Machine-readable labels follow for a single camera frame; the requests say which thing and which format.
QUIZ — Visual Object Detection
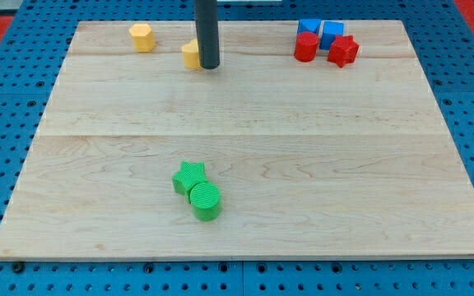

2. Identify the yellow hexagon block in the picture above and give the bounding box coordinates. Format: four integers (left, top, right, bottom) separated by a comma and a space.
128, 23, 156, 53

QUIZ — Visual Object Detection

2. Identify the yellow heart block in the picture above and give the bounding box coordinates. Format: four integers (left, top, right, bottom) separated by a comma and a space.
181, 39, 202, 69

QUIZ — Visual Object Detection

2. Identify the blue cube block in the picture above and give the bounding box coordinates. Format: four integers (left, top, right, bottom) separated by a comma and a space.
319, 21, 344, 50

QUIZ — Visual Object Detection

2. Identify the green star block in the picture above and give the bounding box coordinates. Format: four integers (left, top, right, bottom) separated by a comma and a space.
172, 161, 208, 203

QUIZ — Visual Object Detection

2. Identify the green cylinder block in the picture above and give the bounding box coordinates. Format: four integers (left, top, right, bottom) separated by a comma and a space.
189, 182, 221, 222

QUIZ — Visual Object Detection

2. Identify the blue triangle block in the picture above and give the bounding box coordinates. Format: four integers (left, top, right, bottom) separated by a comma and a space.
297, 18, 322, 35

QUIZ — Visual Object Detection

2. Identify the red star block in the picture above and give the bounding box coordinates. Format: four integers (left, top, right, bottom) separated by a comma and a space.
327, 35, 360, 67

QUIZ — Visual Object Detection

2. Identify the light wooden board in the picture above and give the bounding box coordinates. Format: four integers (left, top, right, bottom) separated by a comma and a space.
0, 21, 474, 261

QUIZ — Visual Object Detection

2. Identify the red cylinder block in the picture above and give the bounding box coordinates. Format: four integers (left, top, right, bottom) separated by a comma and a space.
294, 31, 319, 62

